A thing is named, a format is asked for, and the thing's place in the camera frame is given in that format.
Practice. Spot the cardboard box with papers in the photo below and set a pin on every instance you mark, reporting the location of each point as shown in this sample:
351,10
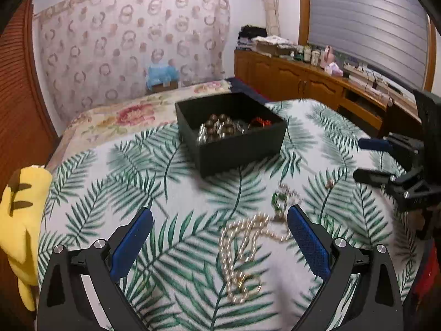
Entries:
272,46

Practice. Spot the floral bedspread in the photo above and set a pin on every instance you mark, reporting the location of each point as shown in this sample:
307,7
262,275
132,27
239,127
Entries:
137,113

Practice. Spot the black box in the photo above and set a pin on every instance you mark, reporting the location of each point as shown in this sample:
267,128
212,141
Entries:
241,155

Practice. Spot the pink tissue box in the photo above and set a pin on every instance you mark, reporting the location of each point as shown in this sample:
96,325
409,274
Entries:
334,70

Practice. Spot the small cardboard box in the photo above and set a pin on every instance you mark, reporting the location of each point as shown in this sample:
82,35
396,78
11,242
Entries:
163,87

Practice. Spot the row of small bottles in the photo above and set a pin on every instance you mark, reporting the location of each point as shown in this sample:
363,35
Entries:
306,55

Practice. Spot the wooden louvered wardrobe door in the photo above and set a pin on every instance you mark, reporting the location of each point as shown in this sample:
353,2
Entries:
20,93

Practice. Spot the stack of folded clothes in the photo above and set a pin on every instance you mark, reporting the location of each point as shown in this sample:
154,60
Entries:
249,38

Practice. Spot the leaf print cloth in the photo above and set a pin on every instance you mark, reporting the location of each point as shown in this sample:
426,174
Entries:
155,186

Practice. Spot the pink bottle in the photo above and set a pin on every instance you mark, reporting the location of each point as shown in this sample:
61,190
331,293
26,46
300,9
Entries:
329,55

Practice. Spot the beige window curtain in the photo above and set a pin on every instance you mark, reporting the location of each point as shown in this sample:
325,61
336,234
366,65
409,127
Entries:
270,3

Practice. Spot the yellow plush toy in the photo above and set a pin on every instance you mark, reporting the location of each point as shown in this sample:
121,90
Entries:
20,220

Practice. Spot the dark blue mat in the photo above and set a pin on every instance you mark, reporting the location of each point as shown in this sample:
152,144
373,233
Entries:
255,93

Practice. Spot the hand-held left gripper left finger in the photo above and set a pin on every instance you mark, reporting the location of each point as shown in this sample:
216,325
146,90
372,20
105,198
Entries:
132,241

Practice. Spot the patterned lace curtain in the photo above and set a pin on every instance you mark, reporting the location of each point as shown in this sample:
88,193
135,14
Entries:
120,41

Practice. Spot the blue plastic bag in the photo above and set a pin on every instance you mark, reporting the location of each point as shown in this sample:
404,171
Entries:
162,74

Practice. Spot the grey window blind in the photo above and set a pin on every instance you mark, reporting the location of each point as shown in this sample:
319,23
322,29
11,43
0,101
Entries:
361,17

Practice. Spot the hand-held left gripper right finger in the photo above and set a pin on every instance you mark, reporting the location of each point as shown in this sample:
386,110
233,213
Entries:
310,244

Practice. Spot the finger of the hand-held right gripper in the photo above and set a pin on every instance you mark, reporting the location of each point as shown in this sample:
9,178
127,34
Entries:
373,144
370,176

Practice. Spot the wooden cabinet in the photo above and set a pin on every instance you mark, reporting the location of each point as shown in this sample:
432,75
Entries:
293,77

